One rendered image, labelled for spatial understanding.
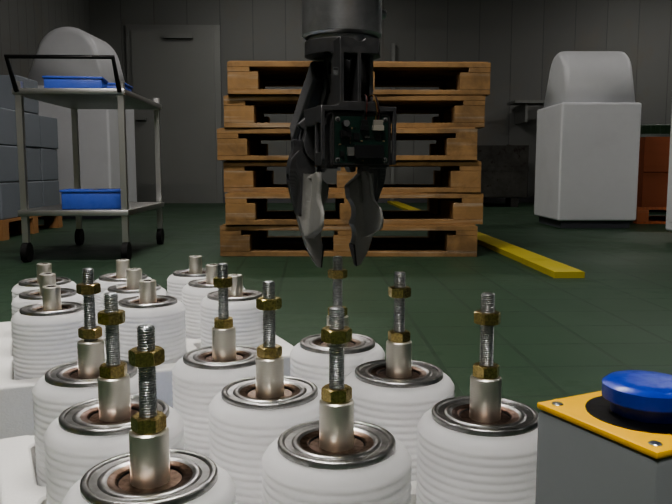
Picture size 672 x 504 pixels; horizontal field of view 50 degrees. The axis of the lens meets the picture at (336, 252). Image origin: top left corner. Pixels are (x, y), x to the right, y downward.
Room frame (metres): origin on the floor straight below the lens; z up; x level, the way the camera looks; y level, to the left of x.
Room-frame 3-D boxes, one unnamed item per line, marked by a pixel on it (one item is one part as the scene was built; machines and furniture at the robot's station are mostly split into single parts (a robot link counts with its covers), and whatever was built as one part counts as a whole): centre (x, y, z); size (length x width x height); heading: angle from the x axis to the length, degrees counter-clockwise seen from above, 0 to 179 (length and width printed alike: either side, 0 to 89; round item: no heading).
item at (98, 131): (6.44, 2.28, 0.81); 0.82 x 0.74 x 1.61; 91
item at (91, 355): (0.60, 0.21, 0.26); 0.02 x 0.02 x 0.03
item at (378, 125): (0.69, -0.01, 0.48); 0.09 x 0.08 x 0.12; 17
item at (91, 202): (3.63, 1.21, 0.46); 0.97 x 0.57 x 0.92; 177
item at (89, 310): (0.60, 0.21, 0.31); 0.01 x 0.01 x 0.08
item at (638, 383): (0.32, -0.14, 0.32); 0.04 x 0.04 x 0.02
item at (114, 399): (0.50, 0.16, 0.26); 0.02 x 0.02 x 0.03
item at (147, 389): (0.39, 0.11, 0.30); 0.01 x 0.01 x 0.08
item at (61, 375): (0.60, 0.21, 0.25); 0.08 x 0.08 x 0.01
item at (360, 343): (0.71, 0.00, 0.25); 0.08 x 0.08 x 0.01
